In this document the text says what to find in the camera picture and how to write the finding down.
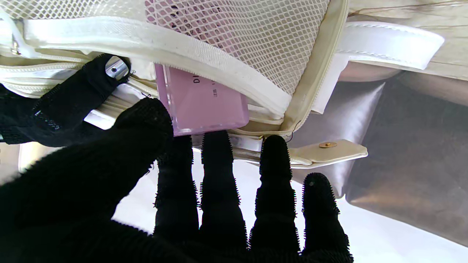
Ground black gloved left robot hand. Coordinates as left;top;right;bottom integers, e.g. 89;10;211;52
0;97;353;263

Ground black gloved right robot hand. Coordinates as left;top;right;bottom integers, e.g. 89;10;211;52
0;54;131;147

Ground pink translucent palette case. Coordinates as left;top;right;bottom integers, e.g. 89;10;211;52
144;0;250;136

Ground cream white cosmetics bag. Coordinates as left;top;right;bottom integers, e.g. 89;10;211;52
0;0;445;172

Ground brown leather sofa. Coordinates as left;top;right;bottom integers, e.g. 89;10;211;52
289;60;468;247

